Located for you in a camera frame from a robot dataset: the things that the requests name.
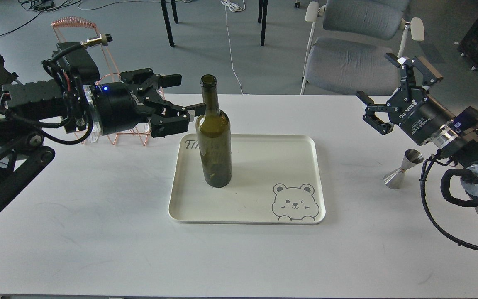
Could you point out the copper wire bottle rack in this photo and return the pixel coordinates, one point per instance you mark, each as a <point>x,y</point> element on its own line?
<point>113,74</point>

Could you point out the cream bear serving tray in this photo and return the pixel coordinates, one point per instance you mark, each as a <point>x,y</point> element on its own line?
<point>275,180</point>

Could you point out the dark green wine bottle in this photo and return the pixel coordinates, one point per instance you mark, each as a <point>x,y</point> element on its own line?
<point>214,137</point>

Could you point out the steel double jigger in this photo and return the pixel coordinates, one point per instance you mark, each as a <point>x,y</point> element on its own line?
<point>394,179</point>

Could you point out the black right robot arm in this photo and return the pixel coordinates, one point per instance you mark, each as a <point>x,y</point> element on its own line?
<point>458,185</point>

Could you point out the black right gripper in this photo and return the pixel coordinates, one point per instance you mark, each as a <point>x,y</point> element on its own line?
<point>419,114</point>

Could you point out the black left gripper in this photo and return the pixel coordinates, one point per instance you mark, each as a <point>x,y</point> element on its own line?
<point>121,106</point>

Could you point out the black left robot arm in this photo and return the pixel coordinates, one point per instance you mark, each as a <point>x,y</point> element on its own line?
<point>68,107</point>

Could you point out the grey office chair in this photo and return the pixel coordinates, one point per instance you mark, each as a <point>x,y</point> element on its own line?
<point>346,66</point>

